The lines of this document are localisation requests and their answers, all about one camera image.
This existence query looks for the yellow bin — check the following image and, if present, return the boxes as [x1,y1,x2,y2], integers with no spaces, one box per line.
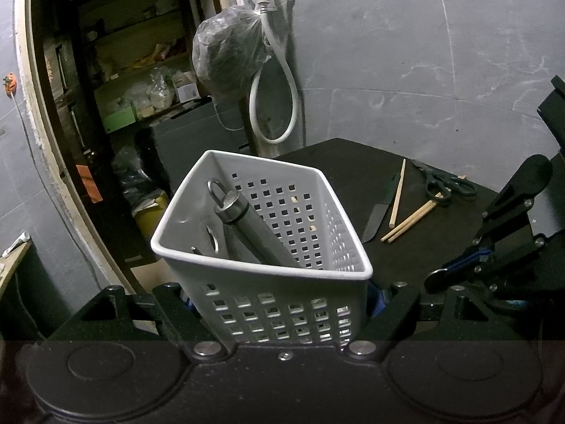
[133,189,171,241]

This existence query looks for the grey cabinet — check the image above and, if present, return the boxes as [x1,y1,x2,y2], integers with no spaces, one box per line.
[148,101,254,195]

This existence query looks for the wooden chopstick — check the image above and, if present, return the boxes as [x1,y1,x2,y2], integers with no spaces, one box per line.
[388,158,407,229]
[380,176,468,241]
[387,192,444,243]

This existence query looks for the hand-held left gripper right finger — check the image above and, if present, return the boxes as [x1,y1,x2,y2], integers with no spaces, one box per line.
[349,280,522,359]

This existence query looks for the brown cardboard box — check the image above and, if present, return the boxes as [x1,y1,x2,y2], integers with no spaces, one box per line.
[129,254,184,296]

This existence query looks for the metal utensil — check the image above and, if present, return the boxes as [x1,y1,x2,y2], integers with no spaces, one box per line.
[204,225,229,258]

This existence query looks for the green box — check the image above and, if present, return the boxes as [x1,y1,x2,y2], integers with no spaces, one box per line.
[103,107,137,134]

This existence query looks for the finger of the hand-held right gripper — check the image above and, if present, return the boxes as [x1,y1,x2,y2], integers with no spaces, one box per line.
[441,154,554,271]
[425,234,549,314]

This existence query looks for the clear bag with dark contents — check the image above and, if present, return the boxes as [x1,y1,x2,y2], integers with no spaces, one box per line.
[192,5,272,98]

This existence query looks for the dark green handled scissors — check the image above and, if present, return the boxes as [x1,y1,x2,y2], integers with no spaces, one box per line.
[410,158,478,207]

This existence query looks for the white tube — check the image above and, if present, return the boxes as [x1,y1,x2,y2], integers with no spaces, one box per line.
[0,231,31,259]

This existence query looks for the white plastic bag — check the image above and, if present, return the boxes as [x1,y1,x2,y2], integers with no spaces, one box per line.
[115,83,153,120]

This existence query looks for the pale door frame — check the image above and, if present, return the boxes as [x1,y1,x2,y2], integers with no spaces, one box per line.
[13,0,266,294]

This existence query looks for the green handled knife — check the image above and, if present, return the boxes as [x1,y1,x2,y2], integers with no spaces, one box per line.
[361,173,402,245]

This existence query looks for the clear plastic bag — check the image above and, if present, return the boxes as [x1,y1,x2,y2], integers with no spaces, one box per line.
[148,67,175,109]

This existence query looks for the dark wooden door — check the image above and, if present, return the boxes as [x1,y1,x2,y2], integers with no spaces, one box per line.
[40,0,115,239]

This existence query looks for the cluttered storage shelf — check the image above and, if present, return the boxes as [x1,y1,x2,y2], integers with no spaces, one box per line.
[71,0,208,133]

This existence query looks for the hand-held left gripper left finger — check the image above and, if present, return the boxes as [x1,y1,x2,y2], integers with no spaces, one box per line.
[48,283,230,359]

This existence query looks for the white hose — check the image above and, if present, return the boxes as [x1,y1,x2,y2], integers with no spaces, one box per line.
[248,9,300,144]

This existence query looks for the dark plastic bag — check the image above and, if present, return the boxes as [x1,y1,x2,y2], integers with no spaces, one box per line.
[110,146,162,210]

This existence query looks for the kitchen counter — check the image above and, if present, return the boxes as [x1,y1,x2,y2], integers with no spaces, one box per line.
[0,238,34,301]

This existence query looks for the white plastic utensil basket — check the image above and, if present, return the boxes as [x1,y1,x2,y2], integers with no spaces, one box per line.
[150,149,374,349]

